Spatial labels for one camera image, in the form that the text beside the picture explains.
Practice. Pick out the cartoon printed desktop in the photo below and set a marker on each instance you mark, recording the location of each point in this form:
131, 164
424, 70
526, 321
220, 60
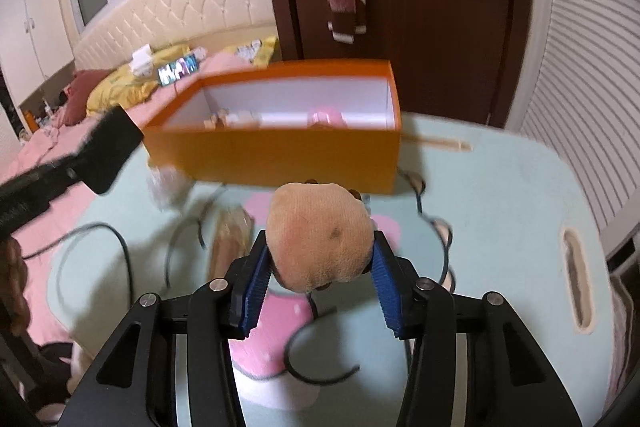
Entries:
500, 207

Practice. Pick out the yellow cartoon printed cloth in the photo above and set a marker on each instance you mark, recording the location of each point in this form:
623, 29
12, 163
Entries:
255, 49

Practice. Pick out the smartphone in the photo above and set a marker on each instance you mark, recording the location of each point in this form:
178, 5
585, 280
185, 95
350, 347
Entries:
177, 71

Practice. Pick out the person's left hand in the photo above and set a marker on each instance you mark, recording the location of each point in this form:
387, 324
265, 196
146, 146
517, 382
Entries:
12, 287

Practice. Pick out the pink blanket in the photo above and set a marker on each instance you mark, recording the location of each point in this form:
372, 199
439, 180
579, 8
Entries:
45, 147

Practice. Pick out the brown plush toy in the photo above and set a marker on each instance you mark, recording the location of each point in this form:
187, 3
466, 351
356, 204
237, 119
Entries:
315, 232

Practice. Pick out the white power adapter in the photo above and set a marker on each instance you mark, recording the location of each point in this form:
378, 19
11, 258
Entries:
141, 62

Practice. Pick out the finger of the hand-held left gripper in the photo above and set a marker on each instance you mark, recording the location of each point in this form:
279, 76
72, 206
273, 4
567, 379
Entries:
107, 152

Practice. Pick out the white wardrobe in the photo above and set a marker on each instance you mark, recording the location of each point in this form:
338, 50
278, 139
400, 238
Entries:
30, 32

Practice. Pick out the yellow pillow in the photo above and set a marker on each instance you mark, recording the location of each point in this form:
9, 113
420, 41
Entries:
120, 92

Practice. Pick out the orange cardboard box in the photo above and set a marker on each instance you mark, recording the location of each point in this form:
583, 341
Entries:
275, 157

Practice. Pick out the pink round item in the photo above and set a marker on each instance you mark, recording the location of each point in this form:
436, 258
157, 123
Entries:
326, 117

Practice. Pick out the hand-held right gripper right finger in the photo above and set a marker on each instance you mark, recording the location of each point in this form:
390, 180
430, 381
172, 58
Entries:
387, 292

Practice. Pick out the white slatted door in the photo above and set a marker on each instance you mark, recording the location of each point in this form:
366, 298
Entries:
585, 82

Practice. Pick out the clear plastic bag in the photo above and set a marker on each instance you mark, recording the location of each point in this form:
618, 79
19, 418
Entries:
167, 187

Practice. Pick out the dark wooden door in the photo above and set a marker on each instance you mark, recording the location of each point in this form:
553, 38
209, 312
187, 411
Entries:
440, 47

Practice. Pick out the dark red pillow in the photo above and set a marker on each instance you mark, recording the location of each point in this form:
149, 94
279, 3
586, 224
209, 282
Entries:
82, 97

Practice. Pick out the dark cloth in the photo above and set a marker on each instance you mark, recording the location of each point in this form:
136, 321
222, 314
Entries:
40, 372

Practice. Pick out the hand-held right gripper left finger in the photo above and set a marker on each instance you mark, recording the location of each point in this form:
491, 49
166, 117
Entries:
255, 292

